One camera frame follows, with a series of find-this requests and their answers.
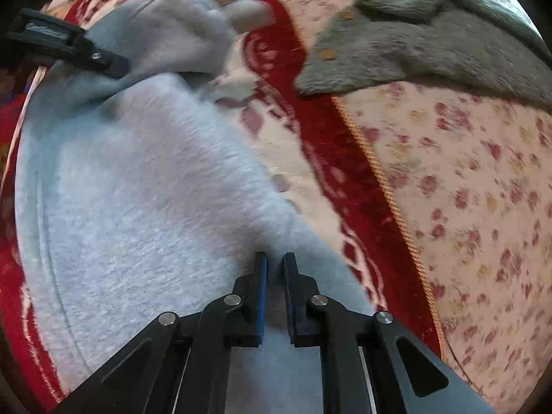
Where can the pink floral quilt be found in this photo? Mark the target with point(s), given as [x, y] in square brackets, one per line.
[474, 202]

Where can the grey fleece jacket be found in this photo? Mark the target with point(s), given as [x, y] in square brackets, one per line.
[409, 51]

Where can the red floral blanket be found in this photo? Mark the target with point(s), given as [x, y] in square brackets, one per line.
[327, 172]

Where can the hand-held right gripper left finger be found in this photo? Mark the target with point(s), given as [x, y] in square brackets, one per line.
[260, 299]

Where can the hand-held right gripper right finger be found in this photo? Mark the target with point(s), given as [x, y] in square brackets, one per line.
[290, 308]

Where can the light grey sweatshirt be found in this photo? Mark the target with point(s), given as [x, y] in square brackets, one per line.
[151, 181]

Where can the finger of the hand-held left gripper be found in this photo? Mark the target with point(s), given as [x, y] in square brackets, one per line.
[82, 47]

